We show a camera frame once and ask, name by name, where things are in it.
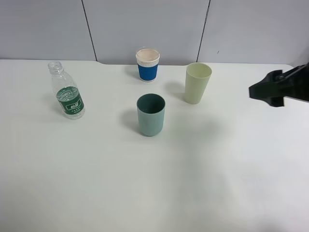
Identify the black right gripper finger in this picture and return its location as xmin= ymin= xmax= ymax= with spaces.
xmin=249 ymin=64 xmax=309 ymax=107

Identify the teal plastic cup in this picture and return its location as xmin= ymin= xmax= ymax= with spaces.
xmin=137 ymin=93 xmax=166 ymax=137

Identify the clear plastic water bottle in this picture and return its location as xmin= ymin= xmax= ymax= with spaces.
xmin=48 ymin=61 xmax=85 ymax=119

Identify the pale green plastic cup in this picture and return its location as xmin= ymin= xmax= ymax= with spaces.
xmin=184 ymin=62 xmax=212 ymax=104

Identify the blue sleeved paper cup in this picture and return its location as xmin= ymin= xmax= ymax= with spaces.
xmin=136 ymin=48 xmax=160 ymax=82

